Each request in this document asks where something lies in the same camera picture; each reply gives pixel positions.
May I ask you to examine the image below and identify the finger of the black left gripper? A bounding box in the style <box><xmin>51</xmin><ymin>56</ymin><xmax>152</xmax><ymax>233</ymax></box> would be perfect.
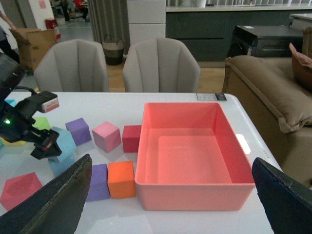
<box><xmin>31</xmin><ymin>130</ymin><xmax>62</xmax><ymax>159</ymax></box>

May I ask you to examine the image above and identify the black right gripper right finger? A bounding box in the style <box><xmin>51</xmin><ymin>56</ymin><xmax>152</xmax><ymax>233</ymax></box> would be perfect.
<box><xmin>252</xmin><ymin>157</ymin><xmax>312</xmax><ymax>234</ymax></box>

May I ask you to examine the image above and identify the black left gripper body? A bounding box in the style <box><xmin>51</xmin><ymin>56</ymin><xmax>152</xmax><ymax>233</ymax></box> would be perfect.
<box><xmin>0</xmin><ymin>98</ymin><xmax>36</xmax><ymax>142</ymax></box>

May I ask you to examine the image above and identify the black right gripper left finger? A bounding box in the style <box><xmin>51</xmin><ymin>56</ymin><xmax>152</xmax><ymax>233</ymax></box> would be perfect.
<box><xmin>0</xmin><ymin>154</ymin><xmax>92</xmax><ymax>234</ymax></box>

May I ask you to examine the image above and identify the light blue foam block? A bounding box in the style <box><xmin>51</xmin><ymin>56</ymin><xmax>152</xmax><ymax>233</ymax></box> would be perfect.
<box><xmin>48</xmin><ymin>154</ymin><xmax>75</xmax><ymax>177</ymax></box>

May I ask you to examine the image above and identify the teal plastic bin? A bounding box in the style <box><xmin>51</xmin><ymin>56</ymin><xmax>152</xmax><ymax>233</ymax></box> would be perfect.
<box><xmin>0</xmin><ymin>99</ymin><xmax>17</xmax><ymax>148</ymax></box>

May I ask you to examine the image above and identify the yellow foam block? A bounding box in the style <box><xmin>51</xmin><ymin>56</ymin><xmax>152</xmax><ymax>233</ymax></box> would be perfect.
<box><xmin>0</xmin><ymin>137</ymin><xmax>26</xmax><ymax>146</ymax></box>

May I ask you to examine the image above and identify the green foam block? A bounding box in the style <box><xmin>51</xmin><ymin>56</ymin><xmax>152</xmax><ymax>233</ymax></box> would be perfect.
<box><xmin>33</xmin><ymin>117</ymin><xmax>51</xmax><ymax>130</ymax></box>

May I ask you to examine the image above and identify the purple foam block far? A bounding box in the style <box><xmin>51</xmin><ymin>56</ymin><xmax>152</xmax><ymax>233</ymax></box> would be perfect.
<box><xmin>65</xmin><ymin>117</ymin><xmax>92</xmax><ymax>146</ymax></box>

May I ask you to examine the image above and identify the purple foam block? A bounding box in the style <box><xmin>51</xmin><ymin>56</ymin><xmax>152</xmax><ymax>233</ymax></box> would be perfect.
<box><xmin>65</xmin><ymin>117</ymin><xmax>92</xmax><ymax>146</ymax></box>
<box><xmin>86</xmin><ymin>164</ymin><xmax>111</xmax><ymax>202</ymax></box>

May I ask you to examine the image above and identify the red foam block left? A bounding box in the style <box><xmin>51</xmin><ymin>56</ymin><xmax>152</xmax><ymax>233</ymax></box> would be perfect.
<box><xmin>0</xmin><ymin>172</ymin><xmax>42</xmax><ymax>211</ymax></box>

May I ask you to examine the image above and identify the purple foam block near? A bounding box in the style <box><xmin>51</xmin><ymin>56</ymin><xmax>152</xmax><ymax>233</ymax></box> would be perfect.
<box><xmin>86</xmin><ymin>164</ymin><xmax>111</xmax><ymax>202</ymax></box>

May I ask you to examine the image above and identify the pink foam block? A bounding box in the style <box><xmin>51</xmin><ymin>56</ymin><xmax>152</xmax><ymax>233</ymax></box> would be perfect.
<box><xmin>92</xmin><ymin>121</ymin><xmax>121</xmax><ymax>153</ymax></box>

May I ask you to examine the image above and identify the orange foam block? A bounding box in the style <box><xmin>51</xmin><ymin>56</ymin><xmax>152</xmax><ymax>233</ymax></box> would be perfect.
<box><xmin>107</xmin><ymin>161</ymin><xmax>136</xmax><ymax>199</ymax></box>

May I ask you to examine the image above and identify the cardboard box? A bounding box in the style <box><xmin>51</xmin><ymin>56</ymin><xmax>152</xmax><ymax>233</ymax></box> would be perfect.
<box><xmin>10</xmin><ymin>28</ymin><xmax>57</xmax><ymax>72</ymax></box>

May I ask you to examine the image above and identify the grey chair left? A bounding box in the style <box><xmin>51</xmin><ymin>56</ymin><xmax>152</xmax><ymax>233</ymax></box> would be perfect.
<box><xmin>34</xmin><ymin>39</ymin><xmax>109</xmax><ymax>92</ymax></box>

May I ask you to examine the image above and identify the grey chair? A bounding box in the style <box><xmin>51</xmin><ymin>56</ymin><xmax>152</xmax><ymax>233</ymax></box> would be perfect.
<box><xmin>34</xmin><ymin>39</ymin><xmax>109</xmax><ymax>92</ymax></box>
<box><xmin>123</xmin><ymin>38</ymin><xmax>201</xmax><ymax>93</ymax></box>

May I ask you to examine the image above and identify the dark red foam block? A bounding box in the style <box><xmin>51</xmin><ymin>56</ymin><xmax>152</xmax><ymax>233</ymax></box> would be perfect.
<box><xmin>122</xmin><ymin>125</ymin><xmax>141</xmax><ymax>153</ymax></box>

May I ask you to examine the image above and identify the brown sofa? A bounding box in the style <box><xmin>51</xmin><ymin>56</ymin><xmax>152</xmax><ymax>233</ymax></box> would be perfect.
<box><xmin>222</xmin><ymin>55</ymin><xmax>312</xmax><ymax>188</ymax></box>

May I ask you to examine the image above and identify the red trash bin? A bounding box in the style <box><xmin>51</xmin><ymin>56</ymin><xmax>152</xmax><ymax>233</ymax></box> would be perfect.
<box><xmin>45</xmin><ymin>18</ymin><xmax>61</xmax><ymax>39</ymax></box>

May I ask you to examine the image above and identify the salmon pink plastic bin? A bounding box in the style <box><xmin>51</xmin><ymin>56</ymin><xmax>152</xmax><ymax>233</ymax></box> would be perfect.
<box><xmin>135</xmin><ymin>102</ymin><xmax>255</xmax><ymax>211</ymax></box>

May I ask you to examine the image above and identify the woven basket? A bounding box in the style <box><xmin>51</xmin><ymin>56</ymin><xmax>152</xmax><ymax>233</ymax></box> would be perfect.
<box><xmin>102</xmin><ymin>34</ymin><xmax>124</xmax><ymax>65</ymax></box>

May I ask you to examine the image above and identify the grey chair right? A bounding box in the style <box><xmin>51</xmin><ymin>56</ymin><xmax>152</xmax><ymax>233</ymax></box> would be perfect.
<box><xmin>123</xmin><ymin>38</ymin><xmax>201</xmax><ymax>93</ymax></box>

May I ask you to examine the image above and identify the table label sticker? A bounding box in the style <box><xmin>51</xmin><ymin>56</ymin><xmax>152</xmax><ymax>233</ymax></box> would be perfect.
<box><xmin>196</xmin><ymin>93</ymin><xmax>227</xmax><ymax>101</ymax></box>

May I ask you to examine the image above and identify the brown cushion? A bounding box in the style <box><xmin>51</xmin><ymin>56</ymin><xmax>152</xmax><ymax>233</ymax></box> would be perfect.
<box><xmin>289</xmin><ymin>43</ymin><xmax>312</xmax><ymax>93</ymax></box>

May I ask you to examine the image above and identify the grey curtain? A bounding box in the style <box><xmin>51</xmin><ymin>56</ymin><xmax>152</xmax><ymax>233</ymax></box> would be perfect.
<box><xmin>87</xmin><ymin>0</ymin><xmax>130</xmax><ymax>55</ymax></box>

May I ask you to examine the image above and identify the white cabinet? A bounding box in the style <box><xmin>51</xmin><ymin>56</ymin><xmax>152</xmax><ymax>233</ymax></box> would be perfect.
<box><xmin>127</xmin><ymin>0</ymin><xmax>166</xmax><ymax>45</ymax></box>

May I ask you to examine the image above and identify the black appliance box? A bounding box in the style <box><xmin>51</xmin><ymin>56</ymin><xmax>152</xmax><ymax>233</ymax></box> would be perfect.
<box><xmin>227</xmin><ymin>25</ymin><xmax>303</xmax><ymax>58</ymax></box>

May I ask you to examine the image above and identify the dark grey counter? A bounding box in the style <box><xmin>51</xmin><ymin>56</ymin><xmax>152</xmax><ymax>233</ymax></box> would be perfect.
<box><xmin>166</xmin><ymin>3</ymin><xmax>312</xmax><ymax>62</ymax></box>

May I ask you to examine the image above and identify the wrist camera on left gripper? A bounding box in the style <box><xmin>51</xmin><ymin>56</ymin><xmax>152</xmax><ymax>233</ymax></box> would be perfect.
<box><xmin>28</xmin><ymin>91</ymin><xmax>59</xmax><ymax>113</ymax></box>

